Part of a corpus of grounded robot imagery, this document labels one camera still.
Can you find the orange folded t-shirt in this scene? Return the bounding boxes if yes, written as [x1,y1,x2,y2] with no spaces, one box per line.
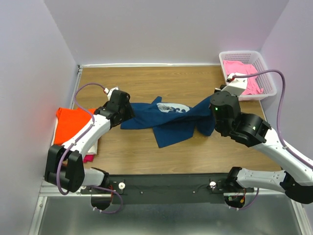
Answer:
[53,108,91,145]

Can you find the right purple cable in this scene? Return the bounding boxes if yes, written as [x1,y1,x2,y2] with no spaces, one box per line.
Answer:
[228,70,313,211]

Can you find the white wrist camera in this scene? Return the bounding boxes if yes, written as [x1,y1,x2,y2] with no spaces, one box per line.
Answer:
[214,73,247,97]
[103,87,119,100]

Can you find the white plastic laundry basket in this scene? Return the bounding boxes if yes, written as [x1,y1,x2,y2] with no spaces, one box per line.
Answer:
[219,50,277,101]

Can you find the purple cable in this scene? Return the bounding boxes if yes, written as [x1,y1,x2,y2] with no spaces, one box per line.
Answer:
[56,83,123,214]
[228,70,313,211]

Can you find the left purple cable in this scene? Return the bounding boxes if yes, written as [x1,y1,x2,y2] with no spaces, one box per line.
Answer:
[56,83,123,214]

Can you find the magenta folded t-shirt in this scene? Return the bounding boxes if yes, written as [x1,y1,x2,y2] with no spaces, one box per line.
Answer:
[83,154,95,163]

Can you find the black mounting base plate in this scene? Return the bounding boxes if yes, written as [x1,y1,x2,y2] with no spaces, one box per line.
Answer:
[90,173,254,212]

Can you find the white folded t-shirt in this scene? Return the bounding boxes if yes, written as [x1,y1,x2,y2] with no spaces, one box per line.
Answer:
[82,139,98,155]

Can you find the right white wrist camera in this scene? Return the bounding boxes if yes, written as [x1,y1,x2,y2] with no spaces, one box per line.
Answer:
[214,73,247,97]

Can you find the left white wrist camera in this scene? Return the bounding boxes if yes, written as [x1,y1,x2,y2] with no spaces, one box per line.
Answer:
[103,87,119,100]

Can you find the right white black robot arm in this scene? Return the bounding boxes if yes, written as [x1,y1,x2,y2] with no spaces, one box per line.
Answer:
[210,91,313,204]

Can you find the pink t-shirt in basket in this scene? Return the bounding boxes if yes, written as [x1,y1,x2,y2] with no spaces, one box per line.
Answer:
[223,60,265,96]

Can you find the aluminium extrusion rail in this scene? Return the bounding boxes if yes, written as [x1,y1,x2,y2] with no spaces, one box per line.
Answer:
[40,180,128,197]

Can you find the navy blue printed t-shirt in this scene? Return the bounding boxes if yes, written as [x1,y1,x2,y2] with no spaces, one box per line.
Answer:
[121,96,215,148]

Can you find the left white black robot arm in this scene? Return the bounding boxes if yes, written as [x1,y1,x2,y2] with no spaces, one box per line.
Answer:
[45,88,134,195]

